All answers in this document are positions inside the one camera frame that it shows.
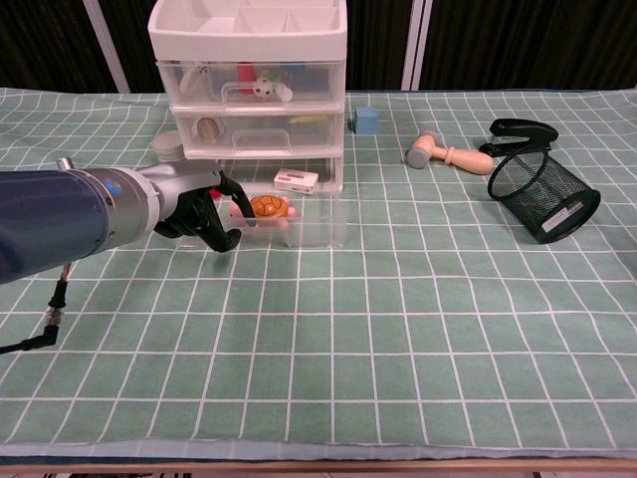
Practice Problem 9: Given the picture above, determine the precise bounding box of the white frame post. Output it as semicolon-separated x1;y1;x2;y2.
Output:
82;0;131;94
400;0;433;92

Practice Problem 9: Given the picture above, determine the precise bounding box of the blue cube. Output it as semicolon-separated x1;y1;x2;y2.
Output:
347;106;378;134

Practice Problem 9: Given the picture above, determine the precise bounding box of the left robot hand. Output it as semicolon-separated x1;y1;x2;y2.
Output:
148;161;258;254

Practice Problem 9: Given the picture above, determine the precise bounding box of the black mesh pen holder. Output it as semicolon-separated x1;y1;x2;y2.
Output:
487;147;601;245

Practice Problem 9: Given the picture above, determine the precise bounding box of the small white labelled jar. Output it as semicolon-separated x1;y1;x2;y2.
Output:
151;129;184;161

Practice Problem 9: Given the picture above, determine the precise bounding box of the black curtain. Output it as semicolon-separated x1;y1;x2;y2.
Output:
0;0;637;94

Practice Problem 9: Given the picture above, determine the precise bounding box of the small white red-print box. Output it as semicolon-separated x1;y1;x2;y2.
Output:
273;167;320;196

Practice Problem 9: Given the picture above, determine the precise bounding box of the clear drawer with toys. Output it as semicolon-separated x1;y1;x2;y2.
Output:
156;60;345;106

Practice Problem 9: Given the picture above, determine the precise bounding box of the white plastic drawer organizer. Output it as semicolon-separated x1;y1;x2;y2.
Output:
147;0;348;195

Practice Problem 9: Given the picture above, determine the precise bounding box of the black stapler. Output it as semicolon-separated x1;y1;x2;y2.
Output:
479;118;558;156

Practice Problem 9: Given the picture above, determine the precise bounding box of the small wooden mallet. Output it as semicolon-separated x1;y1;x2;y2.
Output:
407;130;496;176

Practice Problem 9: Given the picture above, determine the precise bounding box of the clear drawer with wooden disc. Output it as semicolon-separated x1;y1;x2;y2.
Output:
172;110;344;153

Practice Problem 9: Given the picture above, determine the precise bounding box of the green checkered tablecloth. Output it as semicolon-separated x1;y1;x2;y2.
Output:
0;88;637;457

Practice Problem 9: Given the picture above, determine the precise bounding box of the black arm cable with connector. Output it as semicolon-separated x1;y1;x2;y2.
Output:
0;263;71;356

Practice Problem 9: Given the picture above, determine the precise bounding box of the orange shell pink turtle toy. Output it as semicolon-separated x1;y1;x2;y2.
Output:
227;193;300;230

